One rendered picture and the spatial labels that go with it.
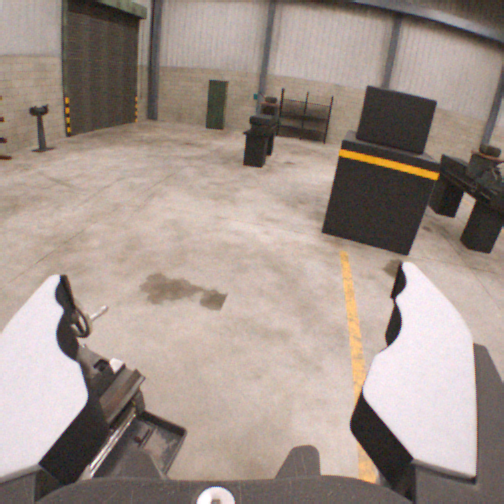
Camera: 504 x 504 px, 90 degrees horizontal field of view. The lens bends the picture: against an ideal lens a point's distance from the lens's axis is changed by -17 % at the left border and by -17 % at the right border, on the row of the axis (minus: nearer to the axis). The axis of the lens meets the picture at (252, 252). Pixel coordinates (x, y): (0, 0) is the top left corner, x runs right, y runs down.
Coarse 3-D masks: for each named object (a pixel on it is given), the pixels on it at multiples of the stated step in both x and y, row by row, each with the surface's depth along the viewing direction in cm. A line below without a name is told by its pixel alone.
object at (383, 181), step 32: (384, 96) 332; (416, 96) 319; (384, 128) 349; (416, 128) 335; (352, 160) 344; (384, 160) 330; (416, 160) 318; (352, 192) 361; (384, 192) 347; (416, 192) 333; (352, 224) 378; (384, 224) 364; (416, 224) 349
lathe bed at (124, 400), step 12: (120, 372) 87; (132, 372) 85; (120, 384) 83; (132, 384) 84; (108, 396) 79; (120, 396) 79; (132, 396) 85; (108, 408) 74; (120, 408) 76; (132, 408) 86; (144, 408) 91; (108, 420) 73; (120, 420) 78; (120, 432) 81; (108, 444) 75; (96, 456) 68; (96, 468) 70
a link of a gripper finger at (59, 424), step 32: (64, 288) 10; (32, 320) 8; (64, 320) 8; (0, 352) 7; (32, 352) 7; (64, 352) 8; (0, 384) 6; (32, 384) 6; (64, 384) 6; (0, 416) 5; (32, 416) 5; (64, 416) 5; (96, 416) 6; (0, 448) 5; (32, 448) 5; (64, 448) 5; (96, 448) 6; (0, 480) 4; (64, 480) 5
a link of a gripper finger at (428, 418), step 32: (416, 288) 9; (416, 320) 8; (448, 320) 8; (384, 352) 7; (416, 352) 7; (448, 352) 7; (384, 384) 6; (416, 384) 6; (448, 384) 6; (352, 416) 7; (384, 416) 5; (416, 416) 5; (448, 416) 5; (384, 448) 5; (416, 448) 5; (448, 448) 5; (384, 480) 6
